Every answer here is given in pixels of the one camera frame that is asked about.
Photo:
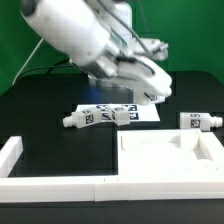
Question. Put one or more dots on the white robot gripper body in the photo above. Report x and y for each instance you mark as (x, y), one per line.
(132, 68)

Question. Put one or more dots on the paper sheet with AprilTags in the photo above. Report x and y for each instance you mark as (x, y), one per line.
(138, 113)

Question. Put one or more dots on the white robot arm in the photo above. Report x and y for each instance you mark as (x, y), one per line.
(100, 42)

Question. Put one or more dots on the white square table top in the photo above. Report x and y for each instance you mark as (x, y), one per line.
(157, 153)

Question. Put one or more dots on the white U-shaped obstacle fence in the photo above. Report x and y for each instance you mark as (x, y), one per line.
(101, 188)

